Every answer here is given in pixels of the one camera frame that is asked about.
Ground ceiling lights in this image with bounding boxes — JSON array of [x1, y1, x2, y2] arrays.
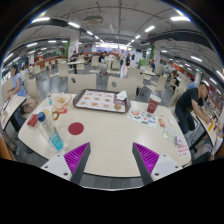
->
[[3, 14, 224, 81]]

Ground ceiling air unit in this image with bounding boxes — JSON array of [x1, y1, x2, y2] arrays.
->
[[83, 15, 104, 25]]

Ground brown pastry piece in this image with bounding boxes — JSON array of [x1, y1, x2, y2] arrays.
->
[[113, 102, 124, 112]]

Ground white crumpled napkin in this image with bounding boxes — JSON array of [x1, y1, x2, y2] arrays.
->
[[115, 89, 129, 101]]

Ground colourful printed paper flyer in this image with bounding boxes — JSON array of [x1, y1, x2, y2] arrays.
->
[[127, 107, 159, 129]]

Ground brown ring pastry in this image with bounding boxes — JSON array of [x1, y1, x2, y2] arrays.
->
[[50, 110, 61, 122]]

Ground beige chair with round hole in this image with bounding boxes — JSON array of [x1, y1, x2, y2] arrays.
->
[[106, 76, 139, 102], [67, 73, 98, 95]]

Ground dark brown food tray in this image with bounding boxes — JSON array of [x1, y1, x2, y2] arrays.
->
[[72, 88, 131, 115]]

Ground beige chairs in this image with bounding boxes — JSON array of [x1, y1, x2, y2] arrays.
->
[[33, 54, 169, 99]]

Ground clear water bottle blue cap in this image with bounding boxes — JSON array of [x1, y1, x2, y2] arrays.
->
[[35, 111, 65, 152]]

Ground printed tray liner paper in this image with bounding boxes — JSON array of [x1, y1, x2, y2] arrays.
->
[[75, 90, 127, 113]]

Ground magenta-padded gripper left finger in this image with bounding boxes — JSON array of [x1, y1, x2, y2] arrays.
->
[[40, 142, 92, 186]]

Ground red carton box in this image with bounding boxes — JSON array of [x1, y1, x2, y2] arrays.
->
[[27, 113, 40, 128]]

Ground plain beige chair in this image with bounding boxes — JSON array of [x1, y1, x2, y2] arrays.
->
[[25, 77, 43, 105]]

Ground person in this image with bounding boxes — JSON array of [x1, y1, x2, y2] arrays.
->
[[119, 49, 127, 78], [169, 69, 181, 92], [69, 50, 79, 64], [125, 53, 132, 68], [5, 64, 28, 99], [174, 82, 213, 134], [187, 77, 198, 90], [98, 51, 107, 64]]

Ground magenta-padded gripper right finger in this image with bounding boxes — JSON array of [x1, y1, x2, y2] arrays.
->
[[131, 142, 183, 186]]

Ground red paper drink cup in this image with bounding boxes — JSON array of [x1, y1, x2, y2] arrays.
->
[[146, 94, 162, 115]]

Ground flat round red coaster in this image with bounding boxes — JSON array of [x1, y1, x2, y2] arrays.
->
[[67, 121, 85, 136]]

